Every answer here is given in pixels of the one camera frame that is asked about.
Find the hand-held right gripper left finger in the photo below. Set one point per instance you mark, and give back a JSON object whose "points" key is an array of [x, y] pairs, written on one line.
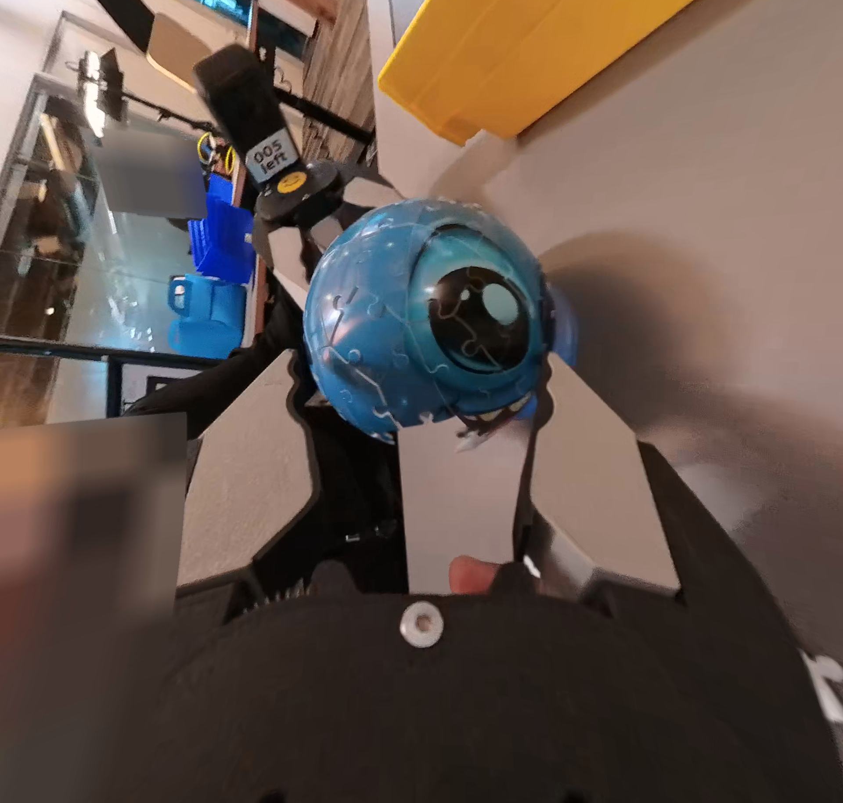
{"points": [[250, 487]]}

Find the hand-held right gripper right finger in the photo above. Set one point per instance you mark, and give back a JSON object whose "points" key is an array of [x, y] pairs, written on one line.
{"points": [[593, 487]]}

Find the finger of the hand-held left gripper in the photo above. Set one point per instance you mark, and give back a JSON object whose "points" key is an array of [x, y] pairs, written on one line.
{"points": [[369, 193], [286, 256]]}

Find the blue puzzle ball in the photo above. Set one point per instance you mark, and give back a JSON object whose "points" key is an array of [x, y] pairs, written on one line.
{"points": [[395, 328]]}

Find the person's right hand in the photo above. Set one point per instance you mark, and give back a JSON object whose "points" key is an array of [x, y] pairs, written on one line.
{"points": [[474, 576]]}

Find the blue plastic crate stack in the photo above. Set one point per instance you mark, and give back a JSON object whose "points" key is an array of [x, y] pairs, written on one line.
{"points": [[220, 236]]}

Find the blue plastic container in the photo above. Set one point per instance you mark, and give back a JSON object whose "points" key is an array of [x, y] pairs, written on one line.
{"points": [[207, 319]]}

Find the yellow plastic bin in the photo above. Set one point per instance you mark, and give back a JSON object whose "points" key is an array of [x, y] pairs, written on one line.
{"points": [[527, 45]]}

